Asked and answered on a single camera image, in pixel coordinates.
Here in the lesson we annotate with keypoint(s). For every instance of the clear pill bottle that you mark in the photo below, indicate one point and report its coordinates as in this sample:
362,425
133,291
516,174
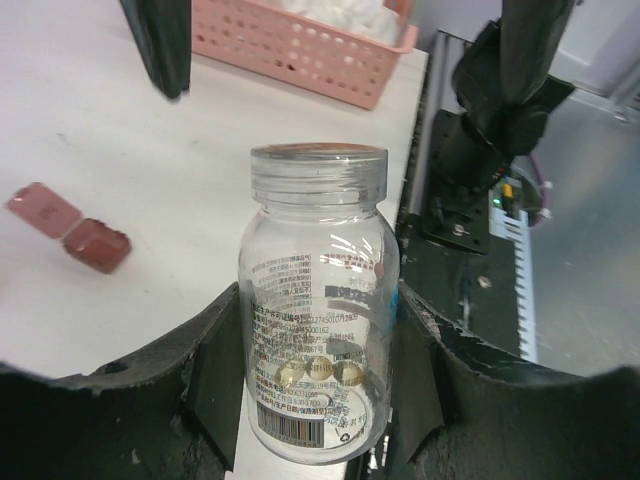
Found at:
318,273

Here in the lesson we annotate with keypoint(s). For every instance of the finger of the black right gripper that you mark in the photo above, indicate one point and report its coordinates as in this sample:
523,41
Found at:
162,32

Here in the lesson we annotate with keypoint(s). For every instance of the pink perforated basket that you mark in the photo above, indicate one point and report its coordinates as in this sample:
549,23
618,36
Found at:
299,51

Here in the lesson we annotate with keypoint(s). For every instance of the red Sat pill box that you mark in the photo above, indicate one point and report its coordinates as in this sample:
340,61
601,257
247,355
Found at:
87,240

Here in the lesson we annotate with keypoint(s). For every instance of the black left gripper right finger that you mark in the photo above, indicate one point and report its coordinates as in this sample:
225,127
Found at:
468,410

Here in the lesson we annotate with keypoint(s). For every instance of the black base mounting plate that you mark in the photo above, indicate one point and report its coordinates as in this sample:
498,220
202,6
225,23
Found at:
449,256

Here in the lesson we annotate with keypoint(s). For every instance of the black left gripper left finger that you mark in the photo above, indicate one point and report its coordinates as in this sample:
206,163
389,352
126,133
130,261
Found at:
169,410

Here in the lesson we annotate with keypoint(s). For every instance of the white cloth in basket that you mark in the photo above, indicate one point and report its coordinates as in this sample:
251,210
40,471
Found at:
368,18

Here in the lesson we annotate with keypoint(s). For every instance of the light blue cable duct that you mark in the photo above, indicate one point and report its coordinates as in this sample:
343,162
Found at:
517,231

